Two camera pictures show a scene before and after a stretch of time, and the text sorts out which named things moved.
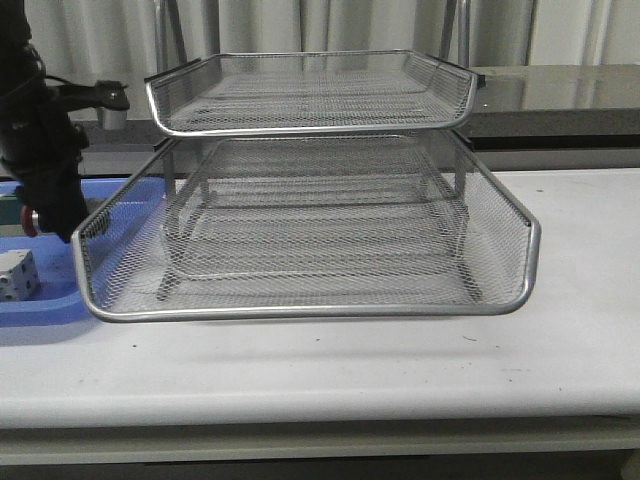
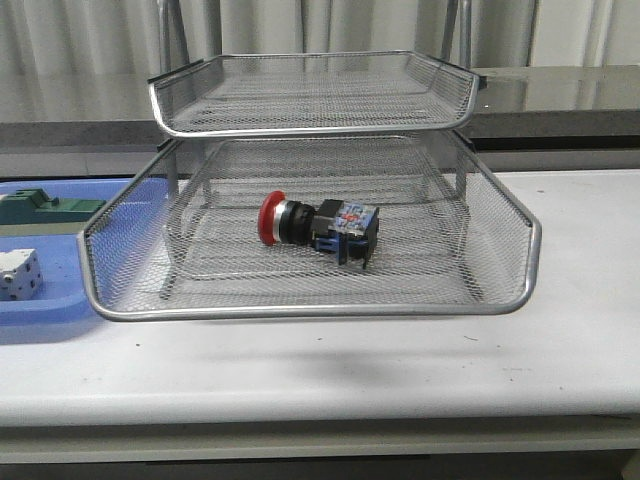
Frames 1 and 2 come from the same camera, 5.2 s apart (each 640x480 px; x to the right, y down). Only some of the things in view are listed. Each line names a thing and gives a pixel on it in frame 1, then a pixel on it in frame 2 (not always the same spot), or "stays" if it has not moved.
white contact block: [20, 278] stays
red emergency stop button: [30, 218] → [348, 229]
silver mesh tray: [307, 226] stays
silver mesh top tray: [311, 92] stays
